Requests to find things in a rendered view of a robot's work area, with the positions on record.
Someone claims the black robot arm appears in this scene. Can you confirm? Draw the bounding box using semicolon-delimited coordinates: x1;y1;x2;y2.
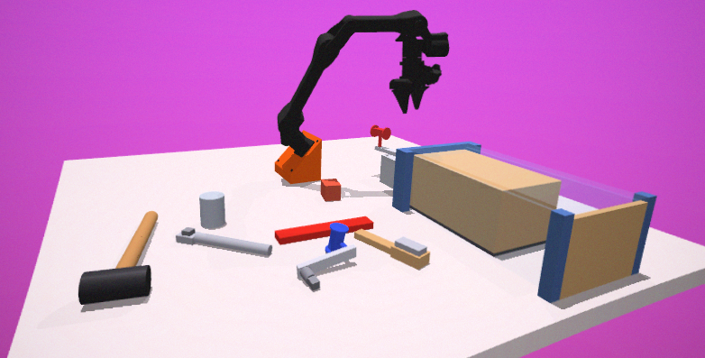
278;10;450;158

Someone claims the grey metal rod with square end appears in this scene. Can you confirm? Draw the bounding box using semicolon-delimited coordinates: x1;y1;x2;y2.
176;227;272;256

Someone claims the wooden brush with grey bristles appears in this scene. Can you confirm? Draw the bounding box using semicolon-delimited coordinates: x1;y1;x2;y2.
354;229;431;270

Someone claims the black mallet with wooden handle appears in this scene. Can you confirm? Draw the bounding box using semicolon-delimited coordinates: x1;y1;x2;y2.
78;211;159;305

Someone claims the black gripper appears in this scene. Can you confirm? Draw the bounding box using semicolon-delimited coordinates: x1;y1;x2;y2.
389;58;431;114

